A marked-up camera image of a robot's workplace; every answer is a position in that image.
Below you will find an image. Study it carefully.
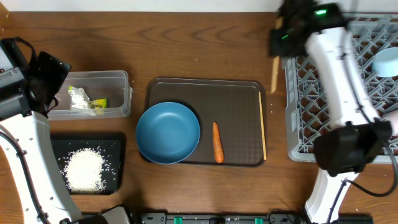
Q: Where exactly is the white cup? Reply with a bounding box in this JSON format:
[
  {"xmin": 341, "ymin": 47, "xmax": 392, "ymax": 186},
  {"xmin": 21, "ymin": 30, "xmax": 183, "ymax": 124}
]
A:
[{"xmin": 382, "ymin": 110, "xmax": 398, "ymax": 136}]

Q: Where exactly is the yellow foil snack wrapper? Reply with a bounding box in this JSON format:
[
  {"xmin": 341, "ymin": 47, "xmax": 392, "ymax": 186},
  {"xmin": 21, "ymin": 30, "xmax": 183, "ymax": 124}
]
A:
[{"xmin": 71, "ymin": 98, "xmax": 108, "ymax": 116}]

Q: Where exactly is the dark blue plate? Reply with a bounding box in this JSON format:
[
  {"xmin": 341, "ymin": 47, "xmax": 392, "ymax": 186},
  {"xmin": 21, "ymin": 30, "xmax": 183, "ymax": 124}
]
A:
[{"xmin": 136, "ymin": 102, "xmax": 201, "ymax": 164}]

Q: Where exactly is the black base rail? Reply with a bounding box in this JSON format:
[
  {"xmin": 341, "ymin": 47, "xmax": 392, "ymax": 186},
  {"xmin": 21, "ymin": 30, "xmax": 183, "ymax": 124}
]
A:
[{"xmin": 136, "ymin": 212, "xmax": 374, "ymax": 224}]

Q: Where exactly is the light blue bowl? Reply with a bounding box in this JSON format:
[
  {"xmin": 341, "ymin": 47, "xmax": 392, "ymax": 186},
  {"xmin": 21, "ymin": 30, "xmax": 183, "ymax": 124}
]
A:
[{"xmin": 372, "ymin": 47, "xmax": 398, "ymax": 78}]

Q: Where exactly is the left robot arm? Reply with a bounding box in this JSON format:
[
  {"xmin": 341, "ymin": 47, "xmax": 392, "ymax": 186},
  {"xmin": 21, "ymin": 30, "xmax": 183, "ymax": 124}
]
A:
[{"xmin": 1, "ymin": 37, "xmax": 133, "ymax": 223}]

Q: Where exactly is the dark brown serving tray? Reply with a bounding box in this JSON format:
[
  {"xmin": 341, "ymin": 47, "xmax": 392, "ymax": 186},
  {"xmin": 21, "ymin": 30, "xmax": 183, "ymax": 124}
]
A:
[{"xmin": 145, "ymin": 78, "xmax": 267, "ymax": 167}]

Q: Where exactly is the clear plastic bin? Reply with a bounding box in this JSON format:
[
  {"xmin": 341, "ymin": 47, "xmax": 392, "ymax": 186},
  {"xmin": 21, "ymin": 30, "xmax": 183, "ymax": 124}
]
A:
[{"xmin": 48, "ymin": 70, "xmax": 132, "ymax": 121}]

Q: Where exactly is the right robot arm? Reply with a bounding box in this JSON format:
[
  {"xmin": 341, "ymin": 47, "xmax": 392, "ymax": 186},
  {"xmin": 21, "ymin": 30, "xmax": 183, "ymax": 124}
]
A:
[{"xmin": 269, "ymin": 0, "xmax": 393, "ymax": 223}]

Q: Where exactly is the pile of white rice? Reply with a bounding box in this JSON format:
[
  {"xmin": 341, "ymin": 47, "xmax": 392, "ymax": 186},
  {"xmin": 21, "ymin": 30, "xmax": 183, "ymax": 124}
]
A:
[{"xmin": 61, "ymin": 148, "xmax": 106, "ymax": 194}]

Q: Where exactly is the black plastic tray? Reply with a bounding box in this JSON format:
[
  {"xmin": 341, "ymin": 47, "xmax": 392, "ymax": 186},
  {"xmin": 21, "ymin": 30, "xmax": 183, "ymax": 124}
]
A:
[{"xmin": 50, "ymin": 133, "xmax": 125, "ymax": 195}]

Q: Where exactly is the orange carrot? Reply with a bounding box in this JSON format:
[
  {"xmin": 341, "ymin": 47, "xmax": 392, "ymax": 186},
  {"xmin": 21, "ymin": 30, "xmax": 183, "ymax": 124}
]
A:
[{"xmin": 212, "ymin": 121, "xmax": 224, "ymax": 163}]

